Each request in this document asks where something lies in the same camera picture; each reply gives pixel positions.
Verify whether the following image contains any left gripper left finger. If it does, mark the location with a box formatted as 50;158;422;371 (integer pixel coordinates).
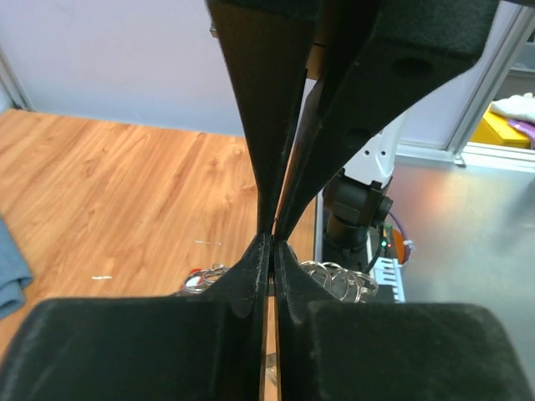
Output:
1;234;270;400

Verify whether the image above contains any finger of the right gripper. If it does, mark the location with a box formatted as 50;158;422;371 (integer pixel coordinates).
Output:
206;1;322;232
275;1;498;240

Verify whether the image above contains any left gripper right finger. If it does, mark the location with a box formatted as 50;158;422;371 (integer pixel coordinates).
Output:
273;241;527;400

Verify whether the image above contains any metal disc with keyrings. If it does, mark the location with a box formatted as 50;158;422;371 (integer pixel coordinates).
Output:
173;261;380;303

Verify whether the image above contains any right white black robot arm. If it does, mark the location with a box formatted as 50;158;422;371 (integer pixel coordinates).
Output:
207;1;498;266

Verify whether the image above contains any yellow plastic bin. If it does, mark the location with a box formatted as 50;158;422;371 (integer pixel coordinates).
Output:
470;110;532;150

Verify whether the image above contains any folded blue cloth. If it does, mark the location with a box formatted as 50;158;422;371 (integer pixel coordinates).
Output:
0;220;33;319

